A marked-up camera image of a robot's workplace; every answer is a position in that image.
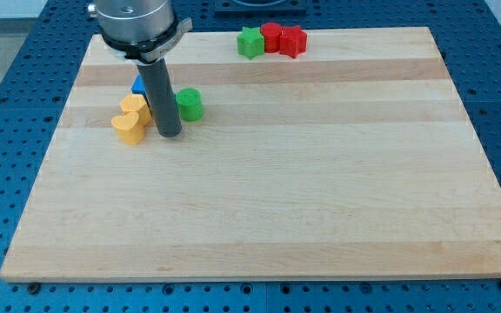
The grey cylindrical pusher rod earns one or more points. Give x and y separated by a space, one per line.
161 98

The green cylinder block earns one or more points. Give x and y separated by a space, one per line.
189 103

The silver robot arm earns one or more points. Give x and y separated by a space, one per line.
144 32

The green star block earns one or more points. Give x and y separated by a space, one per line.
250 42

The red star block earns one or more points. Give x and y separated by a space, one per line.
293 41

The blue block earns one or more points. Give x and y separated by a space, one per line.
137 86

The yellow heart block rear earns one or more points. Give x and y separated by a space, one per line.
136 103

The yellow heart block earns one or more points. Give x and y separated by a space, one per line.
129 128
136 103

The yellow heart block front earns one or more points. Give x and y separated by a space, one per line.
129 128

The red cylinder block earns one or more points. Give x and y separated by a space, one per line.
271 33

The wooden board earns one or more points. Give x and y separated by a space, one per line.
354 161

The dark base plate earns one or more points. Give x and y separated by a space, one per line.
222 7

